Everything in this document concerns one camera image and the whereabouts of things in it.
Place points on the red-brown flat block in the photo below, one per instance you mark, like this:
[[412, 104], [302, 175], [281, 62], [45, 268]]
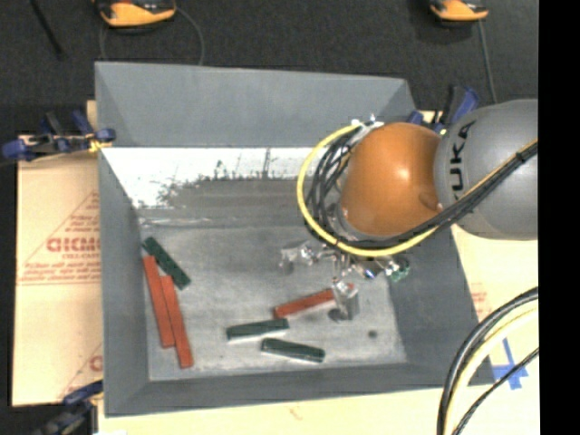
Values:
[[302, 304], [177, 324], [158, 302]]

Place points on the brown cardboard board red print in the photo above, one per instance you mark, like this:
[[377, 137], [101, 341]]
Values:
[[54, 315]]

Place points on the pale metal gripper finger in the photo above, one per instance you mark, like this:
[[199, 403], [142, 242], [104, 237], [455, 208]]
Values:
[[348, 302], [300, 253]]

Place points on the grey metal bin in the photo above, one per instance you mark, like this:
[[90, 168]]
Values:
[[254, 107]]

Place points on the dark green flat block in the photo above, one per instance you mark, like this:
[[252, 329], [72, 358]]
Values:
[[167, 263], [292, 350], [256, 329]]

